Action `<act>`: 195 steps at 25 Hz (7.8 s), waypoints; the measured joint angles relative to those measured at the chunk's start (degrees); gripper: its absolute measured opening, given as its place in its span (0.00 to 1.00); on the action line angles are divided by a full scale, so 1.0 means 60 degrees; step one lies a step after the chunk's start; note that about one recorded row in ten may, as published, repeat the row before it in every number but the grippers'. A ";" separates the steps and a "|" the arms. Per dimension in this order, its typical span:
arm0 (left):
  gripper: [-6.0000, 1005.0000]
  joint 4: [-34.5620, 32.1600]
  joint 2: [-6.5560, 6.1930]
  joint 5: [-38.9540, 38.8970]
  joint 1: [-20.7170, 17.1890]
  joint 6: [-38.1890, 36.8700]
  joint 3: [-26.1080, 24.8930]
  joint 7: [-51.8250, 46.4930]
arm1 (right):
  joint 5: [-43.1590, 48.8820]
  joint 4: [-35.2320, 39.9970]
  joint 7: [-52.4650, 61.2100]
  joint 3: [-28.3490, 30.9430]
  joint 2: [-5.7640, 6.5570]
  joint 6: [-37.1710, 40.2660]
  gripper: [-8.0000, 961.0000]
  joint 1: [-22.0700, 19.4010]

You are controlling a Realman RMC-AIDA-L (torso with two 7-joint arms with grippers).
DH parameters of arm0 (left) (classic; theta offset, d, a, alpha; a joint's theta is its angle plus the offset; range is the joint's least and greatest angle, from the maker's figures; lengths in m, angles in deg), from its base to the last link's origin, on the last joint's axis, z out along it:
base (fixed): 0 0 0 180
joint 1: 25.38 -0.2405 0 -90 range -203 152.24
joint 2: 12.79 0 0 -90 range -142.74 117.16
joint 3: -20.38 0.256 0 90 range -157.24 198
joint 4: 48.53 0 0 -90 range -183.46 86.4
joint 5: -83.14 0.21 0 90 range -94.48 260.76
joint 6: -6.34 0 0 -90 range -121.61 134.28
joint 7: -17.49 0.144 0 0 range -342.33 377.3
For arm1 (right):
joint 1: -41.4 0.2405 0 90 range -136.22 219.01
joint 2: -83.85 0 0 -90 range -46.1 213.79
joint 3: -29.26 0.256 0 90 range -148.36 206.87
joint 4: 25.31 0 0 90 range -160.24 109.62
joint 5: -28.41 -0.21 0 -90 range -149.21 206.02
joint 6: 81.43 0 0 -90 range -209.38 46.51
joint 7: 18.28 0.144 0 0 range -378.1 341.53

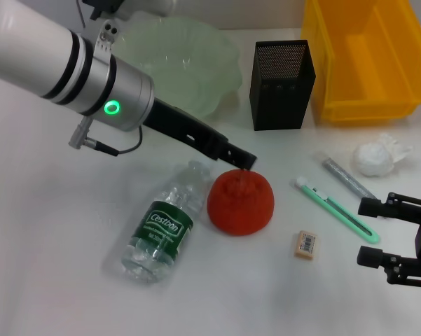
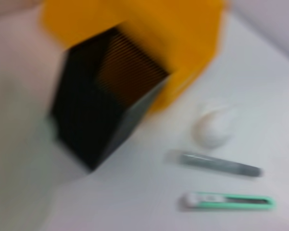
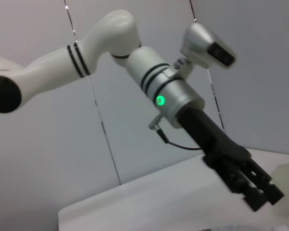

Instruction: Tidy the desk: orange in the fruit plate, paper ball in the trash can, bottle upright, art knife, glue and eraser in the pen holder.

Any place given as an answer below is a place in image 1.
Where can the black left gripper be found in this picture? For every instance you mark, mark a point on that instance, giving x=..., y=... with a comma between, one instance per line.
x=182, y=127

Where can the yellow plastic bin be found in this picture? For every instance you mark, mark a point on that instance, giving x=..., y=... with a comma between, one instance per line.
x=371, y=70

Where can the white paper ball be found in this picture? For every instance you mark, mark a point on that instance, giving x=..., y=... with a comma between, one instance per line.
x=371, y=159

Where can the beige eraser with barcode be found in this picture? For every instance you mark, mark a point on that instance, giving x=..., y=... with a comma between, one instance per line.
x=305, y=245

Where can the clear water bottle green label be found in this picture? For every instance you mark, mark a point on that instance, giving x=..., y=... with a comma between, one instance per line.
x=164, y=227

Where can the green utility knife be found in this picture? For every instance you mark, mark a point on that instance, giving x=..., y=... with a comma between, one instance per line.
x=336, y=206

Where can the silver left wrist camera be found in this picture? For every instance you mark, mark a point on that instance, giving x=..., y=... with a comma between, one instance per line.
x=143, y=5

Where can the green glass fruit plate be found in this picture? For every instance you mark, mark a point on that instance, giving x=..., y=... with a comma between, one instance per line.
x=192, y=63

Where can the silver pen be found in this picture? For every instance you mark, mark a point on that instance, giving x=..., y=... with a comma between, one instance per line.
x=343, y=175

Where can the black mesh pen holder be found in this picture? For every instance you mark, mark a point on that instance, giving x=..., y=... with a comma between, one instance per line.
x=276, y=105

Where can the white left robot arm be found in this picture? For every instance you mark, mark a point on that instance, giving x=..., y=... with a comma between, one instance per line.
x=38, y=52

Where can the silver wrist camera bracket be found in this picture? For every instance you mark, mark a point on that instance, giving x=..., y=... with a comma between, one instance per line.
x=106, y=35

